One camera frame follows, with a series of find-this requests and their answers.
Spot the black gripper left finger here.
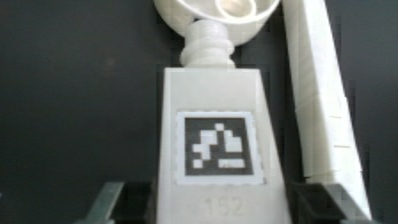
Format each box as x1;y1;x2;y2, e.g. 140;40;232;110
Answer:
72;182;156;224

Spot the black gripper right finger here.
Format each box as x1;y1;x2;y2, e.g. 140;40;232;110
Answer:
289;183;371;224

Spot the white stool leg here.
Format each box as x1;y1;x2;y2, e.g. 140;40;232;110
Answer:
156;20;291;224

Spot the white round stool seat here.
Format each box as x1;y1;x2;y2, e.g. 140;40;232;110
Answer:
152;0;280;45

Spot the white front rail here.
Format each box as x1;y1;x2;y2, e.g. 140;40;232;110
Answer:
282;0;371;219

